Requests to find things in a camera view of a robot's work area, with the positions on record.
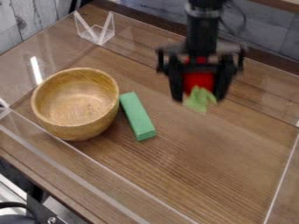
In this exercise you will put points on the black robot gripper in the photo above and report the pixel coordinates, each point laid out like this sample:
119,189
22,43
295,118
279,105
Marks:
223,49

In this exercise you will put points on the wooden bowl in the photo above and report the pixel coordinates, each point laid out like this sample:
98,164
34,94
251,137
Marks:
75,103

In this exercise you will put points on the green rectangular block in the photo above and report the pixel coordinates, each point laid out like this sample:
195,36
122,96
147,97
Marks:
138,117

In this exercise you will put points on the red plush fruit green leaves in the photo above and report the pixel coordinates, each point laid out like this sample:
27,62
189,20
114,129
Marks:
198,89

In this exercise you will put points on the black metal table bracket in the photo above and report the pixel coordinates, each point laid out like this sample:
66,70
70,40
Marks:
43,214

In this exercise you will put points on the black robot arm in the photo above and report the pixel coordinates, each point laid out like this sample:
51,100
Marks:
202,62

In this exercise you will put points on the clear acrylic tray enclosure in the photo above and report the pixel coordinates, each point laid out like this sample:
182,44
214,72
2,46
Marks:
221,167

